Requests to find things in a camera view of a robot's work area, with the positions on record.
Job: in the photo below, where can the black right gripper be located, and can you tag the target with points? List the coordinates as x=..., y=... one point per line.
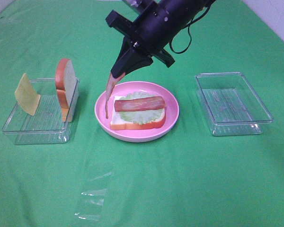
x=147, y=36

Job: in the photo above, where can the bacon strip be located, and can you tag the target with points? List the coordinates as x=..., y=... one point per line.
x=109, y=89
x=139, y=104

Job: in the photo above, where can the green lettuce leaf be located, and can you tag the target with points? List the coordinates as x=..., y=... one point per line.
x=141, y=117

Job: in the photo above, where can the white bread slice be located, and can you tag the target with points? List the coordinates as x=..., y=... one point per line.
x=118, y=124

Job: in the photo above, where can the yellow cheese slice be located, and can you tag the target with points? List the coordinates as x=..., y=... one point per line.
x=26, y=96

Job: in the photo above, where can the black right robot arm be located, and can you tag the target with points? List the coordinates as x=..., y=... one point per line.
x=203, y=2

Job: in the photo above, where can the pink round plate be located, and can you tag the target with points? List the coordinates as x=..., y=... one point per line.
x=122, y=89

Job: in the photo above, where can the upright bread slice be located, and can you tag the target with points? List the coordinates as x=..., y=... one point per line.
x=65, y=83

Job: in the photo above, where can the clear plastic left tray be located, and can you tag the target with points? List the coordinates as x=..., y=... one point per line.
x=46, y=126

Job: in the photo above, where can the clear plastic tray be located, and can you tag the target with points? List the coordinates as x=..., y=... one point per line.
x=230, y=104
x=46, y=126

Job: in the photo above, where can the clear plastic right tray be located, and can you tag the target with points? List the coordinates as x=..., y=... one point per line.
x=230, y=104

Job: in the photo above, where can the clear plastic wrap sheet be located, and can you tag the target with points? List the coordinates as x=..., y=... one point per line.
x=91, y=200

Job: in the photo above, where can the green tablecloth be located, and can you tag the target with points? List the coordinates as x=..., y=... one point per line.
x=188, y=178

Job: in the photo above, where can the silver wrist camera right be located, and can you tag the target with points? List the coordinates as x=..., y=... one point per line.
x=137, y=5

